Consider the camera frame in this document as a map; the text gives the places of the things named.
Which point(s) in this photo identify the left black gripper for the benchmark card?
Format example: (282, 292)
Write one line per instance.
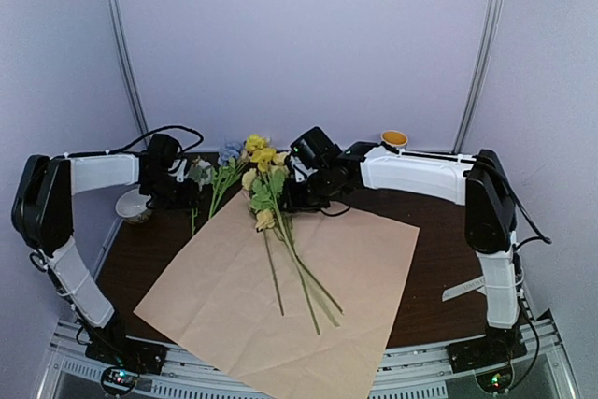
(188, 198)

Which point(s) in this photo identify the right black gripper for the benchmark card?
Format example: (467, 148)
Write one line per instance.
(294, 201)

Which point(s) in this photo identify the peach flower stem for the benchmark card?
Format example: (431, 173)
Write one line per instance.
(201, 173)

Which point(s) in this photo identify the bright yellow flower stem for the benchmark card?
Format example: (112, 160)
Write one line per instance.
(261, 156)

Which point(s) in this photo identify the cream yellow rose stem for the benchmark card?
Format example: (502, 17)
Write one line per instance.
(261, 212)

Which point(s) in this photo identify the white patterned mug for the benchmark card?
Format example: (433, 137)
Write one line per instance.
(394, 139)

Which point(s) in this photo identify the green and pink wrapping paper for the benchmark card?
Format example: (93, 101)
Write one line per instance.
(217, 300)

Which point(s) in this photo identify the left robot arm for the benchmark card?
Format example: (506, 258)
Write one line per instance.
(42, 211)

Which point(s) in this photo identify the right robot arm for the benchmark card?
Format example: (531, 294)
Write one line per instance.
(474, 185)

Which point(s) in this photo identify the small white tea bowl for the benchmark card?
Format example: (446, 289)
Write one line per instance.
(132, 207)

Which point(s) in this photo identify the white printed ribbon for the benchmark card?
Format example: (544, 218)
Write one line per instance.
(473, 285)

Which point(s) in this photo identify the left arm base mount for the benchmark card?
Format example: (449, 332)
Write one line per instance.
(111, 345)

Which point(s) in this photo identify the aluminium front rail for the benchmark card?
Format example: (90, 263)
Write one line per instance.
(538, 367)

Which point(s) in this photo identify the left aluminium frame post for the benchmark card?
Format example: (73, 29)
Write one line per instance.
(126, 67)

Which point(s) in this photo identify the aluminium frame post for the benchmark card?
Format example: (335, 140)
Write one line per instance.
(489, 30)
(126, 67)

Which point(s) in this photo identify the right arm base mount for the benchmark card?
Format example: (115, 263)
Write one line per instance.
(496, 346)

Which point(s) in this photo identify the right aluminium frame post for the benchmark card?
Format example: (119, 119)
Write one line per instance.
(489, 30)

